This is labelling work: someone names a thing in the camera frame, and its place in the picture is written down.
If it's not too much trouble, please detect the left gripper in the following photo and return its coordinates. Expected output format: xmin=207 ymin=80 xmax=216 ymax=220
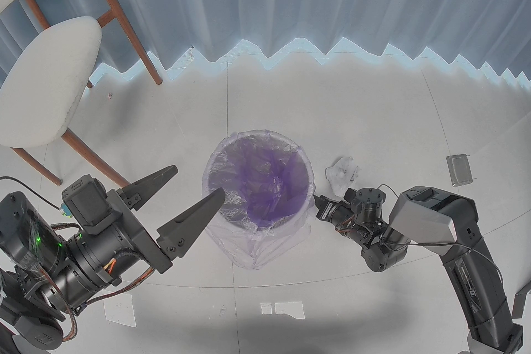
xmin=49 ymin=164 xmax=227 ymax=308

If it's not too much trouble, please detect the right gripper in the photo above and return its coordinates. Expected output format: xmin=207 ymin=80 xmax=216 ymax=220
xmin=316 ymin=198 xmax=357 ymax=227

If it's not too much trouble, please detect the white plastic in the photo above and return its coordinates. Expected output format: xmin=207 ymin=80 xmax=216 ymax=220
xmin=325 ymin=156 xmax=361 ymax=196

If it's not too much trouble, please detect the purple plastic bag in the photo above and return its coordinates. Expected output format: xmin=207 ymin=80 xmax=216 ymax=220
xmin=202 ymin=129 xmax=317 ymax=271

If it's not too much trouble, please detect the white trash bin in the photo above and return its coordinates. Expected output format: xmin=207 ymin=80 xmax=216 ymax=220
xmin=203 ymin=131 xmax=314 ymax=237

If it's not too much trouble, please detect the white wooden chair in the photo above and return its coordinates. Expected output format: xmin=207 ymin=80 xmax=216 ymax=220
xmin=0 ymin=0 xmax=163 ymax=188

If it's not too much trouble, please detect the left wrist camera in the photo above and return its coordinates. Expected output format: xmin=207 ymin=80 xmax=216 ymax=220
xmin=61 ymin=174 xmax=112 ymax=228

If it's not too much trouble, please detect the black cable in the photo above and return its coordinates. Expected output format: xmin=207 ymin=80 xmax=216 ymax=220
xmin=0 ymin=176 xmax=64 ymax=210

